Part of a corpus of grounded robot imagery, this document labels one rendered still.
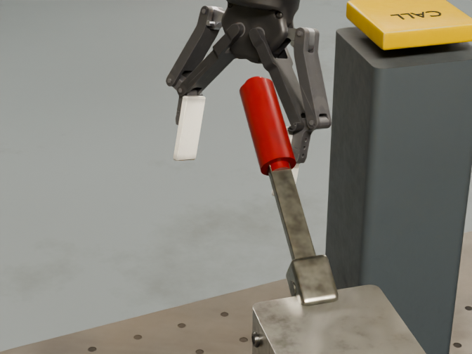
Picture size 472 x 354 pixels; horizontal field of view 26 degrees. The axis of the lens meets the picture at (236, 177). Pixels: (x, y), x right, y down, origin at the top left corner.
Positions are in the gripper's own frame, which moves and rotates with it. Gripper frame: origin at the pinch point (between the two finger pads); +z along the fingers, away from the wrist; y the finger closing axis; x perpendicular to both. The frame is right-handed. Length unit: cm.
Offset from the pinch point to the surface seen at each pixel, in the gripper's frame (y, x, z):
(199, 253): 90, -106, 53
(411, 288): -35.1, 24.0, -2.8
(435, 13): -34.4, 27.1, -20.1
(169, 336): 1.7, 3.6, 18.9
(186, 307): 3.9, -1.0, 17.3
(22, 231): 132, -84, 58
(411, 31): -34.8, 30.0, -19.0
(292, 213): -35, 38, -9
